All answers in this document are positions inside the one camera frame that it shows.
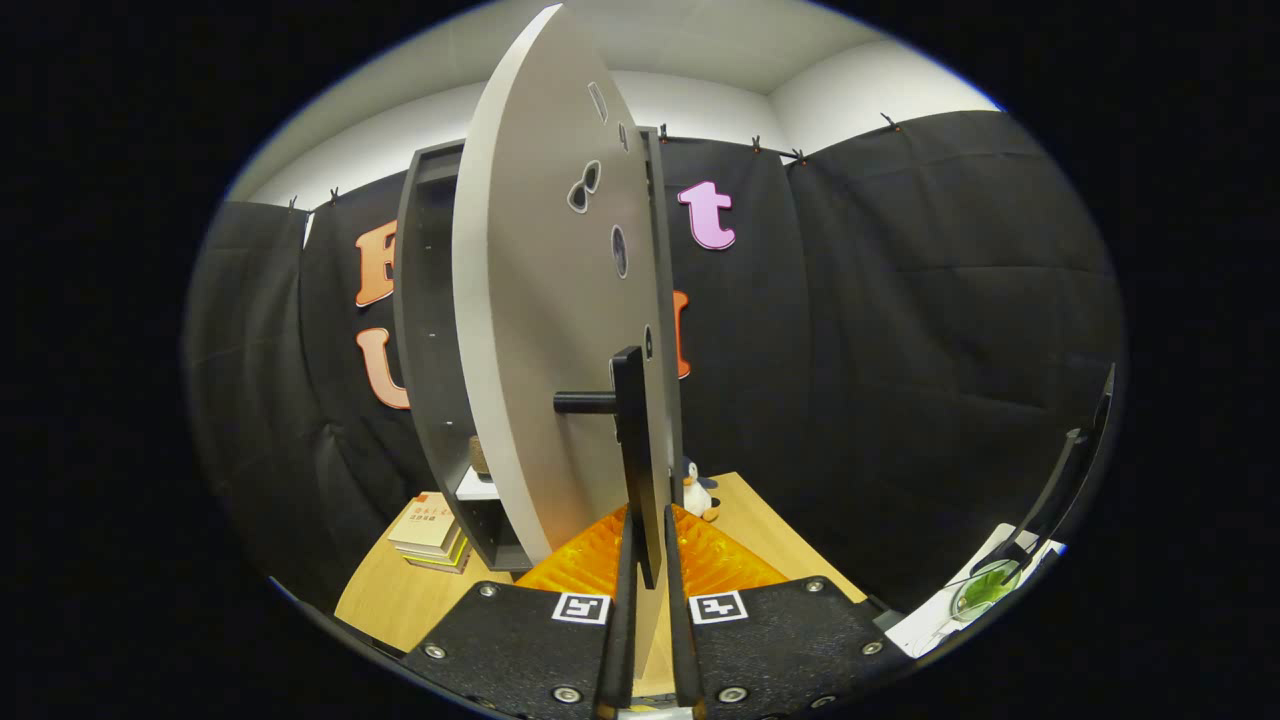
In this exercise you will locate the green glass bowl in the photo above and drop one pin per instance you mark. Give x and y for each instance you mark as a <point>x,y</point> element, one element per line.
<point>985,590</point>

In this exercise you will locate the brown book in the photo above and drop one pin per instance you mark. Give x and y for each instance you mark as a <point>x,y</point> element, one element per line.
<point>445,567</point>

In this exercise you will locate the penguin plush toy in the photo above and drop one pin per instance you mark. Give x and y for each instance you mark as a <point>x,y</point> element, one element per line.
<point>697,495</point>

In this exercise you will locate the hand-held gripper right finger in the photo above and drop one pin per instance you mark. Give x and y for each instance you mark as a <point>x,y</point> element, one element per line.
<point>682,650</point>

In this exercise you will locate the yellow-edged book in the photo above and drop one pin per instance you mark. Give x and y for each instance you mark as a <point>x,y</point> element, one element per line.
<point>440,556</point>

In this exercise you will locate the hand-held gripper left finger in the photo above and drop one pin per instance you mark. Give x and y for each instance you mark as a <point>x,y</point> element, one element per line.
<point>620,640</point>

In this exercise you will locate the black backdrop cloth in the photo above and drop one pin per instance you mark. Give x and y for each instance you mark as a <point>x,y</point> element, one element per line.
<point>900,350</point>

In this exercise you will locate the dark grey shoe cabinet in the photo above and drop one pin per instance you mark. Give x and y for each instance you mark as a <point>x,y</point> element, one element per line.
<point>430,350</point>

